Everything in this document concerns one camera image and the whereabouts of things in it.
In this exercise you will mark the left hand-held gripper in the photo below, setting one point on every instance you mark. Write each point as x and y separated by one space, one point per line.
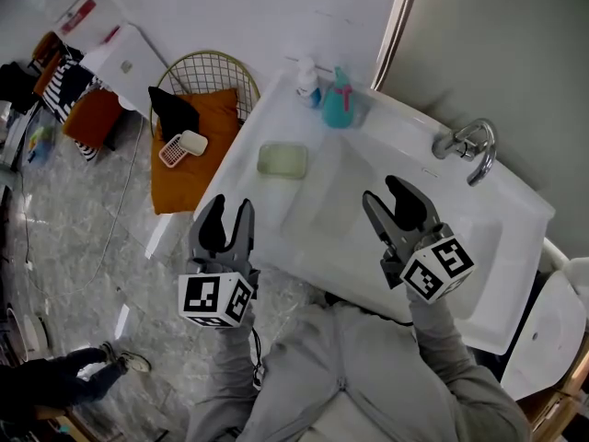
209 293

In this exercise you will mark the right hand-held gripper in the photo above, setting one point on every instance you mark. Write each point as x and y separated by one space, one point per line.
432 265

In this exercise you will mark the pale green plate edge-on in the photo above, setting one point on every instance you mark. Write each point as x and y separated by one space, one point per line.
281 160

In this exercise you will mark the person's right forearm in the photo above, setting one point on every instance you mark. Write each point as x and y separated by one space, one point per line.
437 334

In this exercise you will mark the person's left forearm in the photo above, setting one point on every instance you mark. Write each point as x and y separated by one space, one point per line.
234 352

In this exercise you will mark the white washbasin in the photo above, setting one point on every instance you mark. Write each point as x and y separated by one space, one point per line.
349 210

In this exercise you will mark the orange cushion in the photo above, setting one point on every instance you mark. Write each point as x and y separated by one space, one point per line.
198 177

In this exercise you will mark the beige plastic tray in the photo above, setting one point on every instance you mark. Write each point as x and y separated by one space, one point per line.
193 143

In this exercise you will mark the pink slotted basket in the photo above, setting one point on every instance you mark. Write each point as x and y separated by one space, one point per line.
171 152

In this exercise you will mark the chrome faucet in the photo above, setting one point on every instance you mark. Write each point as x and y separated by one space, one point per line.
478 147

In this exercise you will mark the teal spray bottle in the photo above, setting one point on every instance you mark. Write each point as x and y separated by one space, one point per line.
337 106

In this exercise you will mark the black cloth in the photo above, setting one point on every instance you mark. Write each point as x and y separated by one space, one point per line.
172 111

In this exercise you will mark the white pump bottle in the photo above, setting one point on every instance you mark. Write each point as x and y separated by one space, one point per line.
307 85

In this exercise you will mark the person's grey hoodie torso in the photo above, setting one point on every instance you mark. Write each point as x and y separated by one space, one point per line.
359 375

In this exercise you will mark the grey framed mirror panel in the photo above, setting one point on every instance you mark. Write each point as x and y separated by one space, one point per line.
497 53

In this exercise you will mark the white toilet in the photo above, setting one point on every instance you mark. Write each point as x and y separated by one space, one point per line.
543 334

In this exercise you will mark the clear plastic storage box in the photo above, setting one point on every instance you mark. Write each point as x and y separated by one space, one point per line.
40 141

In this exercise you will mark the orange armchair with striped pillow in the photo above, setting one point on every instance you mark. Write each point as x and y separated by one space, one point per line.
66 85

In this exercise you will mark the black office chair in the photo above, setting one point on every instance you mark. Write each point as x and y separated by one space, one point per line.
16 85

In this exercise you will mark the wooden furniture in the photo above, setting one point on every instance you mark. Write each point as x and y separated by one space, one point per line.
557 412

